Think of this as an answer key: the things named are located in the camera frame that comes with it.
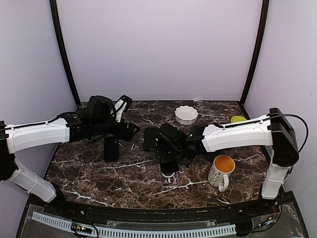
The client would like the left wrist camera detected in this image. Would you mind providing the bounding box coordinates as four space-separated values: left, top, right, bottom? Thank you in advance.
110 95 132 122

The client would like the black frame post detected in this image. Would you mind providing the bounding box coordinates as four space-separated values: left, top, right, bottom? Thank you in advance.
49 0 81 106
240 0 269 107

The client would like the white scalloped bowl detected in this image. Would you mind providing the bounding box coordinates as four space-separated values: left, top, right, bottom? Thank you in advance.
174 105 199 125

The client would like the green bowl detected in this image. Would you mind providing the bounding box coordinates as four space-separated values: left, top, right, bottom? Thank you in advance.
230 116 247 123

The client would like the black front rail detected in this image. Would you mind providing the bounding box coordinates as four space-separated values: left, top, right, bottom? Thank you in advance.
24 193 295 225

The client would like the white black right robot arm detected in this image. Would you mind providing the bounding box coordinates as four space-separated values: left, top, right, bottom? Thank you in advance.
154 108 302 215

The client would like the white mug orange inside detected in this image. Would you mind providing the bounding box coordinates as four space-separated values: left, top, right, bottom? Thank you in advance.
208 155 236 192

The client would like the white slotted cable duct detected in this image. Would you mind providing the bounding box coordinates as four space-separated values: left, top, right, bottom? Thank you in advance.
31 212 237 238

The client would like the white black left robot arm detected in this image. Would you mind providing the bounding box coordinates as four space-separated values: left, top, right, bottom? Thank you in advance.
0 95 140 216

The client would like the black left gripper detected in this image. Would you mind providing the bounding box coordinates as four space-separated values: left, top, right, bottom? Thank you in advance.
92 117 140 141

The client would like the black phone case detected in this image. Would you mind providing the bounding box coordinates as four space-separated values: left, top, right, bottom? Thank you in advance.
143 127 159 151

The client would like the clear magsafe phone case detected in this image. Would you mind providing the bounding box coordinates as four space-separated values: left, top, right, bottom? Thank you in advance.
159 165 179 187

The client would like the black left frame post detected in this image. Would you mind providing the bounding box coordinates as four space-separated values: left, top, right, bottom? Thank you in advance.
49 0 81 106

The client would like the black right frame post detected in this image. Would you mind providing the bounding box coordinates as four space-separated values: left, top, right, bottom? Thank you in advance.
240 0 269 107

